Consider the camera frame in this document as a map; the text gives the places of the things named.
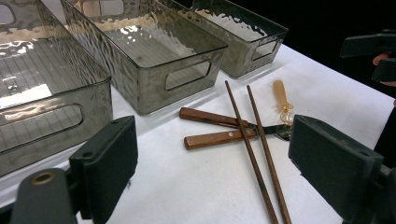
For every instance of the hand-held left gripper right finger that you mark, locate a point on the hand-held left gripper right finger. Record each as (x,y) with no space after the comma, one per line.
(333,168)

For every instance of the smoky clear plastic bin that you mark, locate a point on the smoky clear plastic bin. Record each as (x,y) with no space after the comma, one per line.
(243,53)
(149,46)
(46,62)

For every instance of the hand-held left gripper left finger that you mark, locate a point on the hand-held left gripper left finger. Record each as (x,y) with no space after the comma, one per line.
(106,161)

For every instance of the dark wooden chopstick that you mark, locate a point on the dark wooden chopstick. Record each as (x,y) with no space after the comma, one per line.
(273,171)
(251,157)

